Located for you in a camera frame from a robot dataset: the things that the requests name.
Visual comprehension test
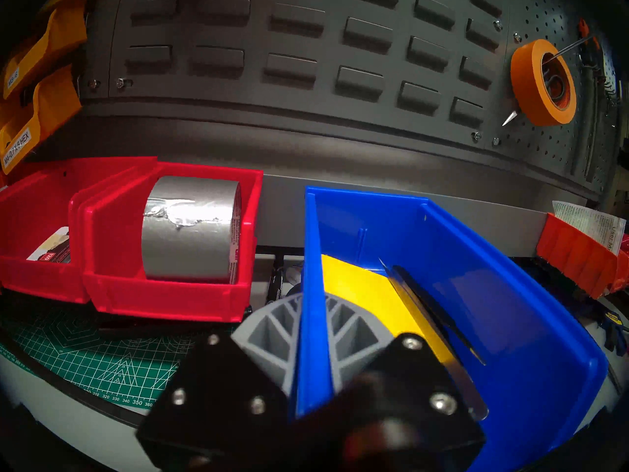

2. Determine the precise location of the metal peg hook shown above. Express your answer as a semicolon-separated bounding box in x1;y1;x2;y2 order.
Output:
543;33;598;66

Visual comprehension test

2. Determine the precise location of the white user manual leaflet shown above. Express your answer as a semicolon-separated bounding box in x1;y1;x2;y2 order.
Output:
552;201;627;256

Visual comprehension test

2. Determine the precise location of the yellow paper pad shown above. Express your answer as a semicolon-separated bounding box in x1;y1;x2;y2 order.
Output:
322;254;455;366

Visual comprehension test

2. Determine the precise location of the left orange black screwdriver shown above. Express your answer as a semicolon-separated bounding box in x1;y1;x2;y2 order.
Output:
570;19;598;177

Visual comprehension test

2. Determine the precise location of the grey pegboard panel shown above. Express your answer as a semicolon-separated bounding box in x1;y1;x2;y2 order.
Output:
491;0;625;196

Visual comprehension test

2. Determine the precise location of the grey duct tape roll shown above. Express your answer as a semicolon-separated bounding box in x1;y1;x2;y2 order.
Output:
142;175;242;285

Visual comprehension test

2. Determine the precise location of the orange black screwdriver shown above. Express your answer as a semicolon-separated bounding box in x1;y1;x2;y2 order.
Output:
585;33;610;181
570;19;598;177

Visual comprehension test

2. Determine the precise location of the green cutting mat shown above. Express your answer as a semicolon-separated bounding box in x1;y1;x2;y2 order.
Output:
0;299;236;409

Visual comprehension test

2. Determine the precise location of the blue yellow bar clamp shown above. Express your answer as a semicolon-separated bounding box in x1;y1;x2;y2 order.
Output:
585;299;629;358

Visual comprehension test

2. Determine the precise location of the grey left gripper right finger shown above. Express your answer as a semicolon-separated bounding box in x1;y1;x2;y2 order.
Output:
295;296;487;472

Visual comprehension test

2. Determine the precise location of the orange masking tape roll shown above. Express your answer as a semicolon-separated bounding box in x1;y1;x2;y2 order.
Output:
510;39;577;127

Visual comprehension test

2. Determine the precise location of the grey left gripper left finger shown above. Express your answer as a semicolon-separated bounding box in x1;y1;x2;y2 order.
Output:
138;294;301;472

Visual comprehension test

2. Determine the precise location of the grey louvered panel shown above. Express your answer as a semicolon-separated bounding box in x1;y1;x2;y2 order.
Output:
81;0;512;147

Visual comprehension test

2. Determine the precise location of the middle orange black screwdriver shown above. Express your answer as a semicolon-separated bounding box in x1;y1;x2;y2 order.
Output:
585;33;610;181

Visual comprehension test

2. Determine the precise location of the red plastic storage bin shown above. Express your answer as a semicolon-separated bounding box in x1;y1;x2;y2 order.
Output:
536;213;629;299
69;161;263;324
0;156;158;304

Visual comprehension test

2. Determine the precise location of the yellow bin labelled M3-6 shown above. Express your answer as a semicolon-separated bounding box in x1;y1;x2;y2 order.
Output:
0;0;89;100

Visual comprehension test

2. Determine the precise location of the blue plastic storage bin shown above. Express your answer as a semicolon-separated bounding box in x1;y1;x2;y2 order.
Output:
290;186;610;472

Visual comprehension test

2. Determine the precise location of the yellow bin labelled HEX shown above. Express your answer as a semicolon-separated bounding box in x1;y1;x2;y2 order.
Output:
0;65;83;176

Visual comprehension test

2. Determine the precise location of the black strip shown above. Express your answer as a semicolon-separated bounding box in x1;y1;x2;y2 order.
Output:
393;265;487;366

